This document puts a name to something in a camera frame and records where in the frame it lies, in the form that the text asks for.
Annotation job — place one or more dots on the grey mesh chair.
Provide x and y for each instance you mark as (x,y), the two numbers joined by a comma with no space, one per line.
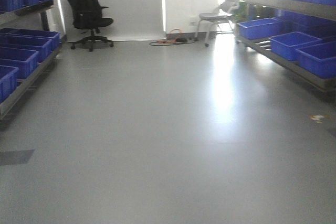
(220,15)

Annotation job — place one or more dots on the green potted plant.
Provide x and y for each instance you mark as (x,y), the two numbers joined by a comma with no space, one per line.
(246,12)

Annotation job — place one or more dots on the black office chair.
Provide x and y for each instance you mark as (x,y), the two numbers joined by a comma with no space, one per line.
(88,15)

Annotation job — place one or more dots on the far blue bin lower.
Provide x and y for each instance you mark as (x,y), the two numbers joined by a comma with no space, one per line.
(260,28)

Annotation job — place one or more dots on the blue bin right rack middle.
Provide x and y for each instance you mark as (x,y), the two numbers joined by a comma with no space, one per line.
(285,45)

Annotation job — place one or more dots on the far right steel rack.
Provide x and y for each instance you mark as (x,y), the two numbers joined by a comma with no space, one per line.
(262,45)

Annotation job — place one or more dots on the blue bin right rack near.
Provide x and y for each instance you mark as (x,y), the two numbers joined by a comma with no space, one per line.
(318,59)

